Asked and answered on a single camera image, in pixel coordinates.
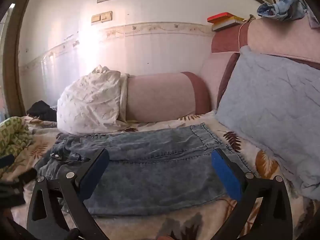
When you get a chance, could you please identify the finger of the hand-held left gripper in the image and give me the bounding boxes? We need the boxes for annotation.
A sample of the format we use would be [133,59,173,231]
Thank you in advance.
[0,154,15,167]

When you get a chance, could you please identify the wooden door frame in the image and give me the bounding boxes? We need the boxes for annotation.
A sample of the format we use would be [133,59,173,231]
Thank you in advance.
[2,0,32,117]

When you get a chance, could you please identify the white leaf print pillow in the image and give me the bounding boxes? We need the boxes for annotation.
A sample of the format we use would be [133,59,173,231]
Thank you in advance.
[57,65,130,134]

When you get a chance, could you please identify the pink padded headboard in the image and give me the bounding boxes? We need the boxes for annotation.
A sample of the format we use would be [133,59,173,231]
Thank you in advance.
[200,17,320,110]

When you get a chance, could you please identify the crumpled denim cloth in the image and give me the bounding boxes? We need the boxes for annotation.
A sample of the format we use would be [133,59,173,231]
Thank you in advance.
[257,0,313,22]

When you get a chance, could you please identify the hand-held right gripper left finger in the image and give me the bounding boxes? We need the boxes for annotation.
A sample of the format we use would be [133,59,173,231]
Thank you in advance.
[26,148,110,240]

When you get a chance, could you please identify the blue denim pants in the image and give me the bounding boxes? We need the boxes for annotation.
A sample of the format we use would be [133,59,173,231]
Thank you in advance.
[35,122,253,217]

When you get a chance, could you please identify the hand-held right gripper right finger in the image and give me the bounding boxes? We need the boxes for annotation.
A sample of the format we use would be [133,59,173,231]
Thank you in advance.
[211,148,293,240]

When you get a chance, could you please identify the grey-blue quilted pillow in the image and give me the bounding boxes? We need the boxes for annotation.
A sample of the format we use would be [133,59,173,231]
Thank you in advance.
[215,45,320,199]

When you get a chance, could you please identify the pink quilted bolster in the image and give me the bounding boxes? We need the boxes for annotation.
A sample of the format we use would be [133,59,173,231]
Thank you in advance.
[120,72,212,123]

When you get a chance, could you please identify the green patterned cloth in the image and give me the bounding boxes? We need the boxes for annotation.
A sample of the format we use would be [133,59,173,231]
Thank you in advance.
[0,117,32,158]

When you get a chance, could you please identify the leaf printed blanket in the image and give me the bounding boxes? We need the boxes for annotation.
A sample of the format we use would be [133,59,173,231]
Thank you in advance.
[0,110,320,240]

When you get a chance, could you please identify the red book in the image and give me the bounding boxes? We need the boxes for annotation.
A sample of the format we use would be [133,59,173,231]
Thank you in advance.
[207,12,238,23]

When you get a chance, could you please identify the black cloth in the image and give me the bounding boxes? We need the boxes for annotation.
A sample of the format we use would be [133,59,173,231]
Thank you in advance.
[26,100,58,122]

